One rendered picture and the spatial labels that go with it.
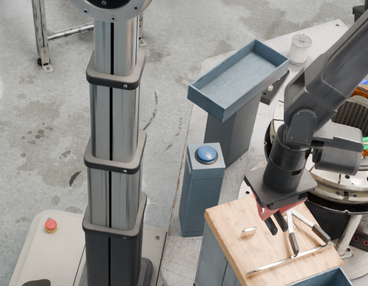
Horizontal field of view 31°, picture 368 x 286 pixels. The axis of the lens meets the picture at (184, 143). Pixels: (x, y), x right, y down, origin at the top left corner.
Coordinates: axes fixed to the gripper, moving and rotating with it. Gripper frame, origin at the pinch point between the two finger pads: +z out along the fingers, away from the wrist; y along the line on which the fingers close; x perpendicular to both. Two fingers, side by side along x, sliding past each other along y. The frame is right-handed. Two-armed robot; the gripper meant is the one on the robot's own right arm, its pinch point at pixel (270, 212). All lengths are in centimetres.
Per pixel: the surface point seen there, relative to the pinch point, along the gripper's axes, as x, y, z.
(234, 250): 1.5, -3.9, 12.1
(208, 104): 38.8, 9.2, 14.4
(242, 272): -3.1, -4.8, 12.0
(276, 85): 60, 45, 39
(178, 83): 145, 60, 120
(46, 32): 178, 9, 103
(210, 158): 24.6, 2.9, 14.5
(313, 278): -8.7, 6.9, 12.5
